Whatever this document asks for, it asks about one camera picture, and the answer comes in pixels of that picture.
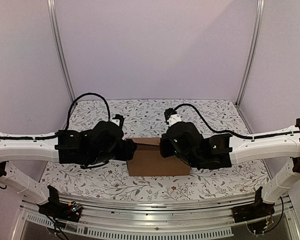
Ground brown cardboard box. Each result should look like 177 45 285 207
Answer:
127 137 191 177

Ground right aluminium frame post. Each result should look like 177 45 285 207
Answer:
235 0 265 108

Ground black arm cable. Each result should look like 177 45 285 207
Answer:
173 102 253 140
64 92 113 131

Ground aluminium front rail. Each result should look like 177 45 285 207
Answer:
11 193 295 240

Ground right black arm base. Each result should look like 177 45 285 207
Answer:
231 186 275 223

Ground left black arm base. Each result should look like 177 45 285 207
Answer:
38 185 83 223

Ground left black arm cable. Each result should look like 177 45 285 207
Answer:
64 92 113 131

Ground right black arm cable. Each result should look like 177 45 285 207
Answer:
173 102 253 140

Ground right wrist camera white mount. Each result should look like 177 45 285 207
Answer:
164 108 182 127

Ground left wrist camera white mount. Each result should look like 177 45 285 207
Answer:
110 114 125 129

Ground left aluminium frame post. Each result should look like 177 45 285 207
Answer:
46 0 76 101

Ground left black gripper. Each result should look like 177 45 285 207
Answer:
87 140 138 167

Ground floral patterned table mat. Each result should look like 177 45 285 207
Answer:
40 99 270 202

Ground aluminium frame post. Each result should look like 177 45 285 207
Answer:
235 0 265 108
46 0 76 101

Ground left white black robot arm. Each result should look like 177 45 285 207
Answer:
0 120 137 217

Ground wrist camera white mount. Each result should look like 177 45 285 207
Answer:
110 114 125 129
164 108 182 127

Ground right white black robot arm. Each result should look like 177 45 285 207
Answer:
159 118 300 218

